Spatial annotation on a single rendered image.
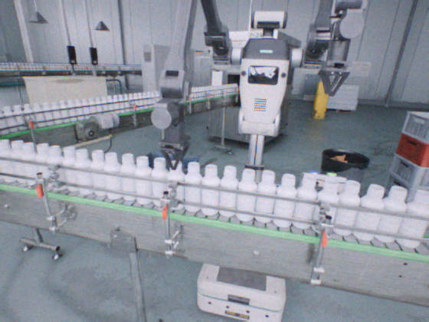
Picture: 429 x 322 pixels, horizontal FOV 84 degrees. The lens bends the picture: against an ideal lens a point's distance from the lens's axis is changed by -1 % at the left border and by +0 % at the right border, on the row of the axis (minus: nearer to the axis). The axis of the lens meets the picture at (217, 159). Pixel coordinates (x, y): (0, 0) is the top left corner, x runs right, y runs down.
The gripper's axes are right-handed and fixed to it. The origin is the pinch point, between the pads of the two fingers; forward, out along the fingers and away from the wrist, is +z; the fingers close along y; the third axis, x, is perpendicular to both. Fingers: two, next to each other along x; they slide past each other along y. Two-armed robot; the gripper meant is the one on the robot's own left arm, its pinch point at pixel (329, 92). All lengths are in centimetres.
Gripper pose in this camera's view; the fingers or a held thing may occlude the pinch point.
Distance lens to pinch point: 85.8
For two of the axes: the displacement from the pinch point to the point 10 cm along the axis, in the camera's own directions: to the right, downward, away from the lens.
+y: 2.2, -3.5, 9.1
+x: -9.7, -1.2, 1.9
